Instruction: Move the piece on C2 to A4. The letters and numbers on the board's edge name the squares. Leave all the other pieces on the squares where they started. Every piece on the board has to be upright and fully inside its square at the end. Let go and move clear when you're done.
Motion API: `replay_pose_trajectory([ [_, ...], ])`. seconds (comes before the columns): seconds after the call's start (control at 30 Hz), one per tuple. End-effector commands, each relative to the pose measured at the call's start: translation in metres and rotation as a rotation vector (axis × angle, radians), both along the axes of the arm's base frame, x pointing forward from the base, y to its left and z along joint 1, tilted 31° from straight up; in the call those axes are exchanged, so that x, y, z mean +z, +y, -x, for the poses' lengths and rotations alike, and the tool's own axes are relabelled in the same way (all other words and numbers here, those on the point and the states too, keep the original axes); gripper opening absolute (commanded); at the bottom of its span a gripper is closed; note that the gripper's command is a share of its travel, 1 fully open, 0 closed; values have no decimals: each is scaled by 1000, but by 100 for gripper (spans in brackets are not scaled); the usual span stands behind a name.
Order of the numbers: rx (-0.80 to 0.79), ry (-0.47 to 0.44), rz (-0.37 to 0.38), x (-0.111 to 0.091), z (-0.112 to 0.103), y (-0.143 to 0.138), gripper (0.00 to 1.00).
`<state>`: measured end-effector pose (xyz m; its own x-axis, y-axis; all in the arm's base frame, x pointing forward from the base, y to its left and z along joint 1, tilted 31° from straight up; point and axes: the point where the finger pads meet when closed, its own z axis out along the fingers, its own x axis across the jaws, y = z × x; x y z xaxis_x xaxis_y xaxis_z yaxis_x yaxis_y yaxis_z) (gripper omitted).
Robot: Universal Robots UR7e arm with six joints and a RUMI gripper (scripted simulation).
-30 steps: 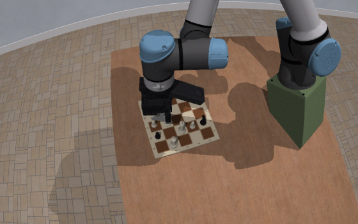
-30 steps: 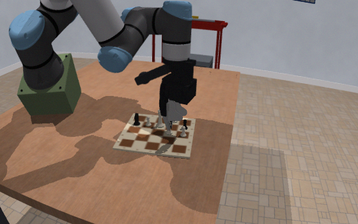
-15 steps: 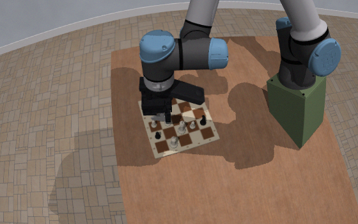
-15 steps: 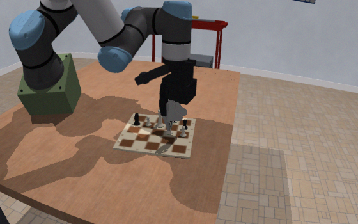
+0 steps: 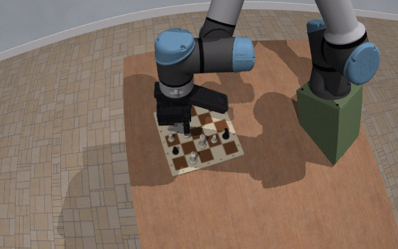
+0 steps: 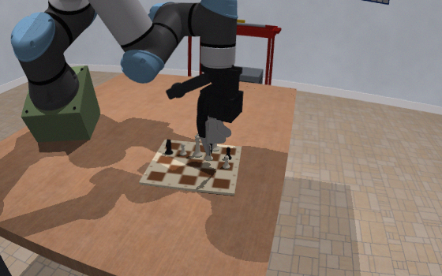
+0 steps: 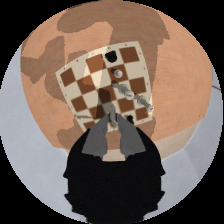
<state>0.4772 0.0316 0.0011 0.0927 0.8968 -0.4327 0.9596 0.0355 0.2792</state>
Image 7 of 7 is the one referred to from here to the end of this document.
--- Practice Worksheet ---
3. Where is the brown and cream chessboard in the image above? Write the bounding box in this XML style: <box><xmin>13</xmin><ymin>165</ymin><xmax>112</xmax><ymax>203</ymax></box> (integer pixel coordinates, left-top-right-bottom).
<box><xmin>55</xmin><ymin>41</ymin><xmax>152</xmax><ymax>132</ymax></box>

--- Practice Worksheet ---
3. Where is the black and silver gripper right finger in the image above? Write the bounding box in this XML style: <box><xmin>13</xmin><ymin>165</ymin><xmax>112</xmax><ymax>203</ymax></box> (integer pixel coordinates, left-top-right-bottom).
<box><xmin>115</xmin><ymin>113</ymin><xmax>166</xmax><ymax>176</ymax></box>

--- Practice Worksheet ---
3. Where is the white queen chess piece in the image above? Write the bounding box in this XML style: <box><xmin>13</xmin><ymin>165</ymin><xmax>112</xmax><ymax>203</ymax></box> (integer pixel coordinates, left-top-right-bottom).
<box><xmin>137</xmin><ymin>96</ymin><xmax>154</xmax><ymax>112</ymax></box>

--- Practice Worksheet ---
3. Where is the white chess king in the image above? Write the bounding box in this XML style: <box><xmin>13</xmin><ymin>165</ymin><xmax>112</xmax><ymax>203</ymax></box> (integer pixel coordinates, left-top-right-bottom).
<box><xmin>118</xmin><ymin>84</ymin><xmax>134</xmax><ymax>100</ymax></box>

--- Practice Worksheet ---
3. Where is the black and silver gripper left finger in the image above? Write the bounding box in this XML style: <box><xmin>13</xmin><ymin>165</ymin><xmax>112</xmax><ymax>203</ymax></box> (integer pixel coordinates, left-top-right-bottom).
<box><xmin>63</xmin><ymin>113</ymin><xmax>110</xmax><ymax>179</ymax></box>

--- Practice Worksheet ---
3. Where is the white pawn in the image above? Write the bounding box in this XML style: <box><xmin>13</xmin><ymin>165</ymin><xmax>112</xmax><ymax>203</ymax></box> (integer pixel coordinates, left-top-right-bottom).
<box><xmin>111</xmin><ymin>120</ymin><xmax>118</xmax><ymax>131</ymax></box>
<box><xmin>114</xmin><ymin>69</ymin><xmax>123</xmax><ymax>78</ymax></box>

